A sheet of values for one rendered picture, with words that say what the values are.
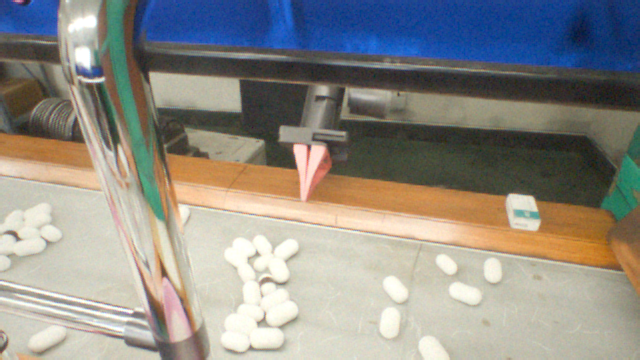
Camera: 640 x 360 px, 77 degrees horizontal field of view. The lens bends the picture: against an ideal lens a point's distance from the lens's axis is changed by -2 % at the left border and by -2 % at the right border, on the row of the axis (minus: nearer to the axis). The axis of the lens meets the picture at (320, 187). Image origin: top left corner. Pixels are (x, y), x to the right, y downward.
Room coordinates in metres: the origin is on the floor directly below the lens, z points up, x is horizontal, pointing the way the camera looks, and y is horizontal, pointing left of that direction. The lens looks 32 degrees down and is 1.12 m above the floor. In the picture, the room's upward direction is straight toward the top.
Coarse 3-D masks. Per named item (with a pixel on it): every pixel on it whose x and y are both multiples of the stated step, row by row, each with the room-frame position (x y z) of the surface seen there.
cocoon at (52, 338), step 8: (48, 328) 0.28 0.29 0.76; (56, 328) 0.28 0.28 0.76; (64, 328) 0.29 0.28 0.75; (32, 336) 0.27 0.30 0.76; (40, 336) 0.27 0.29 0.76; (48, 336) 0.27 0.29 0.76; (56, 336) 0.28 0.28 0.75; (64, 336) 0.28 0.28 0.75; (32, 344) 0.27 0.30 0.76; (40, 344) 0.27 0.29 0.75; (48, 344) 0.27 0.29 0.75
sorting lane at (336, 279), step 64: (0, 192) 0.58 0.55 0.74; (64, 192) 0.58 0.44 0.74; (64, 256) 0.42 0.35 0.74; (192, 256) 0.42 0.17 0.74; (256, 256) 0.42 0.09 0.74; (320, 256) 0.42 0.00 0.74; (384, 256) 0.42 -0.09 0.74; (448, 256) 0.42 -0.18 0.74; (512, 256) 0.42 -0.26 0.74; (0, 320) 0.31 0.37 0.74; (320, 320) 0.31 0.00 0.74; (448, 320) 0.31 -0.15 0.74; (512, 320) 0.31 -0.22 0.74; (576, 320) 0.31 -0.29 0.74
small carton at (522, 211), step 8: (512, 200) 0.49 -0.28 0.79; (520, 200) 0.49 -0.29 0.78; (528, 200) 0.49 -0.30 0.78; (512, 208) 0.47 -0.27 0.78; (520, 208) 0.47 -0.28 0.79; (528, 208) 0.47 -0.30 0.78; (536, 208) 0.47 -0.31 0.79; (512, 216) 0.46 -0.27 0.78; (520, 216) 0.45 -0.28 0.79; (528, 216) 0.45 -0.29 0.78; (536, 216) 0.45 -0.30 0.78; (512, 224) 0.45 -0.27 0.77; (520, 224) 0.45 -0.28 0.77; (528, 224) 0.44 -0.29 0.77; (536, 224) 0.44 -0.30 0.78
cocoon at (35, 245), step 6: (24, 240) 0.43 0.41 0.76; (30, 240) 0.43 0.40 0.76; (36, 240) 0.43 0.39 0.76; (42, 240) 0.43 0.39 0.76; (18, 246) 0.42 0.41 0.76; (24, 246) 0.42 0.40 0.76; (30, 246) 0.42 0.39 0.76; (36, 246) 0.42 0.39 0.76; (42, 246) 0.43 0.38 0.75; (18, 252) 0.41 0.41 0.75; (24, 252) 0.41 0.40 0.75; (30, 252) 0.42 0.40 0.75; (36, 252) 0.42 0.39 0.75
